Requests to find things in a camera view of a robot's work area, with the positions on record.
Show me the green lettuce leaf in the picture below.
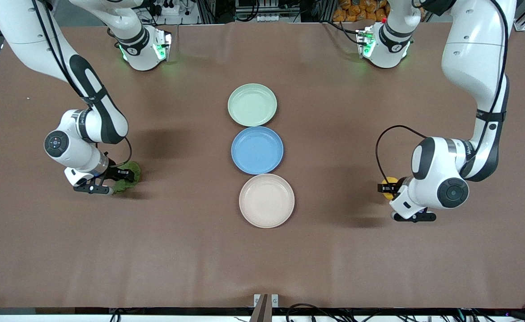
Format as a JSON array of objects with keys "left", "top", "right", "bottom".
[{"left": 112, "top": 161, "right": 141, "bottom": 194}]

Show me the yellow lemon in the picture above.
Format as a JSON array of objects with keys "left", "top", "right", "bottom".
[{"left": 381, "top": 177, "right": 400, "bottom": 199}]

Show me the beige round plate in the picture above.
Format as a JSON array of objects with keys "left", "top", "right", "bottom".
[{"left": 239, "top": 174, "right": 295, "bottom": 229}]

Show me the blue round plate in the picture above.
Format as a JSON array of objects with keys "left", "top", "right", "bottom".
[{"left": 231, "top": 126, "right": 284, "bottom": 175}]

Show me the pale green round plate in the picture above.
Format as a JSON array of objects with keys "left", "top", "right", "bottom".
[{"left": 227, "top": 83, "right": 278, "bottom": 127}]

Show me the bag of oranges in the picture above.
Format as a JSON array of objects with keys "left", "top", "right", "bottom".
[{"left": 333, "top": 0, "right": 389, "bottom": 22}]

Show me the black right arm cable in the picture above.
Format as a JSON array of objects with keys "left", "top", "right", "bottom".
[{"left": 32, "top": 0, "right": 133, "bottom": 169}]

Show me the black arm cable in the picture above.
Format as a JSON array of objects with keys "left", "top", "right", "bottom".
[
  {"left": 376, "top": 0, "right": 510, "bottom": 185},
  {"left": 32, "top": 0, "right": 133, "bottom": 169}
]

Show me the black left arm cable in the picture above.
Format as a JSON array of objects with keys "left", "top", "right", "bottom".
[{"left": 376, "top": 0, "right": 510, "bottom": 185}]

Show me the metal table edge bracket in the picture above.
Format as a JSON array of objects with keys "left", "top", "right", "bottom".
[{"left": 250, "top": 294, "right": 279, "bottom": 322}]

